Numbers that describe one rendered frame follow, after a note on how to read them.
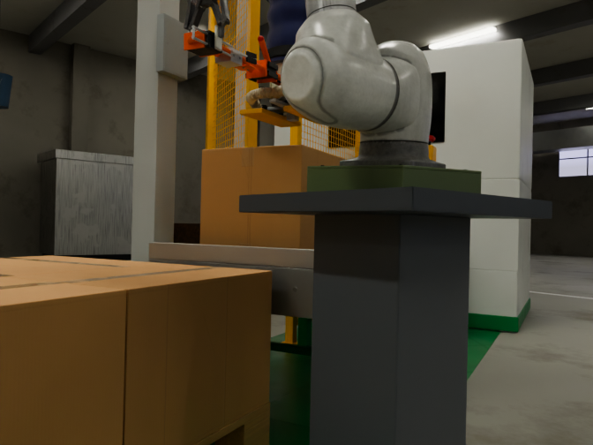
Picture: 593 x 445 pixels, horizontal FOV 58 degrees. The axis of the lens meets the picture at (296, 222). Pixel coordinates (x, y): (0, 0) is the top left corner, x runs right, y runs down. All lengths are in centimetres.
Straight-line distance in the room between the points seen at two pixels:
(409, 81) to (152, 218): 199
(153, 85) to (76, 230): 674
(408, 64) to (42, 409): 96
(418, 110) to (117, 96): 1041
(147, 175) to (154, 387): 183
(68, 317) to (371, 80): 71
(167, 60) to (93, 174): 681
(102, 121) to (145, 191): 830
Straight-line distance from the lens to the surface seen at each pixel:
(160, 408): 129
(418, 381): 115
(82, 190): 961
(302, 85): 100
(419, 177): 108
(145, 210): 294
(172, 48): 304
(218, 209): 190
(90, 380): 112
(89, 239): 965
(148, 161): 295
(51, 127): 1089
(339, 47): 102
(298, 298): 166
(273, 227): 179
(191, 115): 1208
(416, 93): 118
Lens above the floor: 68
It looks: level
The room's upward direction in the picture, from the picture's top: 1 degrees clockwise
